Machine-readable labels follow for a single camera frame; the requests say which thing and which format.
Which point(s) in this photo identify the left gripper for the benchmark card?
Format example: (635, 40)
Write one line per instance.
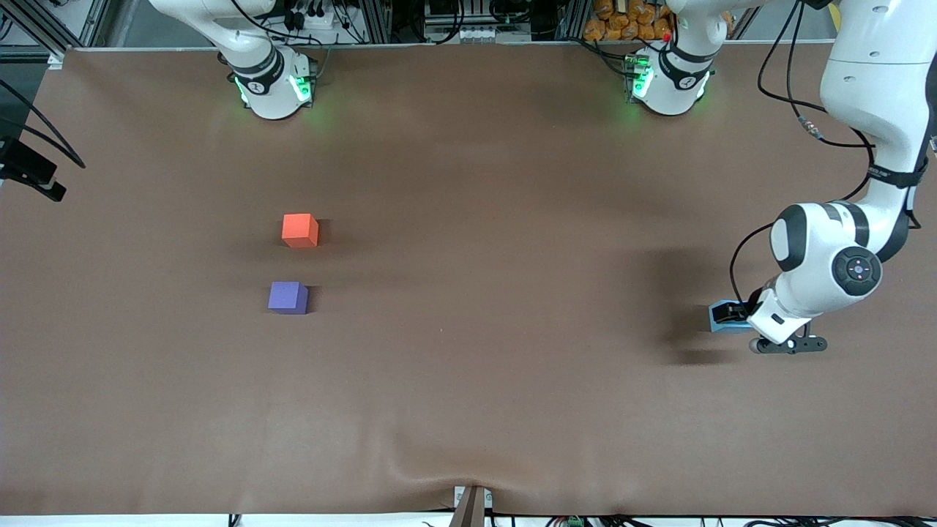
(741, 312)

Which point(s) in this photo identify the blue foam block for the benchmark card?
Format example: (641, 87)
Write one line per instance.
(728, 329)

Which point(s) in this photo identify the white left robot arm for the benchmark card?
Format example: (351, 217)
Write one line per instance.
(871, 88)

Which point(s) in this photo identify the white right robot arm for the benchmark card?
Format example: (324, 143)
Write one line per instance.
(267, 91)

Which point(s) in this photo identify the orange foam block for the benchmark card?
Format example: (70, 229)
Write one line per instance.
(300, 230)

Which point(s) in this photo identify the purple foam block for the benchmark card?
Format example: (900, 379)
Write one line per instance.
(287, 297)

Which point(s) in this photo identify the brown table mat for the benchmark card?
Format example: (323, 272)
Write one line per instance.
(468, 380)

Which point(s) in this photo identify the pile of orange objects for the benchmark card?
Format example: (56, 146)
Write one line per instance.
(622, 22)

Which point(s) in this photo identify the white power strip with plugs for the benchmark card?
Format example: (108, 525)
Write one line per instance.
(311, 18)

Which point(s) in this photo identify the white terminal strip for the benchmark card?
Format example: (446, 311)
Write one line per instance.
(468, 34)

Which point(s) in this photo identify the aluminium frame profile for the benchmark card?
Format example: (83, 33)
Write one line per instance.
(95, 22)

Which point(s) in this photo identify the brown camera mount bracket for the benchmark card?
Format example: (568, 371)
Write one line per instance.
(472, 509)

